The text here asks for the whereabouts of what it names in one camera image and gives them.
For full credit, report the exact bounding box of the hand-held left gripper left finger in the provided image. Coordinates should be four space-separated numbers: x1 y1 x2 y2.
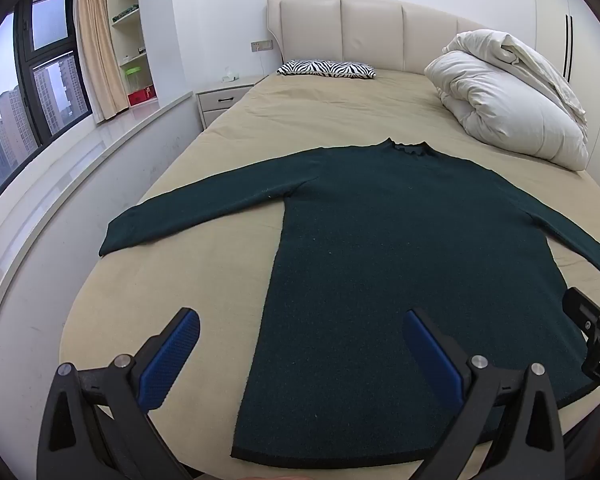
37 307 202 480

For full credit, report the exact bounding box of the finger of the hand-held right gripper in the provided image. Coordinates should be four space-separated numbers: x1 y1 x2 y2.
562 287 600 350

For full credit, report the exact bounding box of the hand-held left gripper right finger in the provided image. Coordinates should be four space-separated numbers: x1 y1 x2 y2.
402 308 566 480

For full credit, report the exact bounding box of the dark green sweater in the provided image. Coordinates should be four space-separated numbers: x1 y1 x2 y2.
98 137 600 470

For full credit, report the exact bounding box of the white window sill ledge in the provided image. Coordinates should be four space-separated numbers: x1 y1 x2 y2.
0 89 203 461

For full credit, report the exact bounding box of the white folded duvet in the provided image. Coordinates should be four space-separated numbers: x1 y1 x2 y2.
424 30 590 171

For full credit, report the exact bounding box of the bed with beige sheet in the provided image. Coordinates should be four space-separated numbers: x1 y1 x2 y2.
60 67 600 480

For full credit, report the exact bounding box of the red box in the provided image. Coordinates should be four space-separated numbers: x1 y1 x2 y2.
127 86 156 107

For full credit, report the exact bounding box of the white nightstand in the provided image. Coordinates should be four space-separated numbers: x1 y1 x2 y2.
196 75 270 131

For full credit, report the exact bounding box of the clear jar with green lid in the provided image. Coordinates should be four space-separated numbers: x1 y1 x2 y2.
125 65 145 96

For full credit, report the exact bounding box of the white wardrobe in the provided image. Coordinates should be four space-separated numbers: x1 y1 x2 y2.
530 0 600 126

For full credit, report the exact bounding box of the zebra print pillow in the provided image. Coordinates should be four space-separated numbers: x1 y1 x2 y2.
277 60 378 81

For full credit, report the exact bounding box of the black framed window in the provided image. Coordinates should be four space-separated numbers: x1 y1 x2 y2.
0 0 93 216

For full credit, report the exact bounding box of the beige curtain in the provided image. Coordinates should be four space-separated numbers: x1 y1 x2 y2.
73 0 131 123

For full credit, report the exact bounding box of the beige padded headboard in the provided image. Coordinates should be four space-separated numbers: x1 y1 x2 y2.
266 0 512 82

